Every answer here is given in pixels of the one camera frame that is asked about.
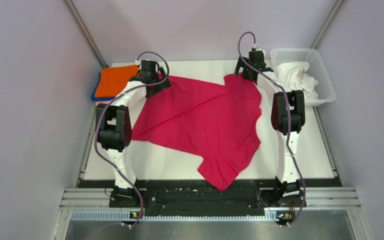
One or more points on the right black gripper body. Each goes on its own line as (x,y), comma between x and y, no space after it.
(245,70)

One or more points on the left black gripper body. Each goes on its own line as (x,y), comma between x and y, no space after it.
(155,77)

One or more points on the crimson red t-shirt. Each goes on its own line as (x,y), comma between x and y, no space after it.
(216,122)

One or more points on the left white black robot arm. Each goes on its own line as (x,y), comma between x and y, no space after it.
(113,129)

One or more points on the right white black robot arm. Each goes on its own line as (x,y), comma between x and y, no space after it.
(287,119)

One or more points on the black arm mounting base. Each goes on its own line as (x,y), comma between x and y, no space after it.
(196,198)

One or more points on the folded orange t-shirt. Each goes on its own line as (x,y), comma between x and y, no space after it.
(115,79)

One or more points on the crumpled white t-shirt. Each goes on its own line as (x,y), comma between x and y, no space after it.
(294,75)

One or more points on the folded pink t-shirt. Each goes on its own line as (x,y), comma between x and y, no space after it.
(100,102)

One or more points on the folded blue t-shirt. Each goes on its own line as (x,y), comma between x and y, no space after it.
(99,92)

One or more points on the white plastic laundry basket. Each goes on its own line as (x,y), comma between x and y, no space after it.
(325,89)

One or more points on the white slotted cable duct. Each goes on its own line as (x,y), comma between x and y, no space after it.
(130,216)

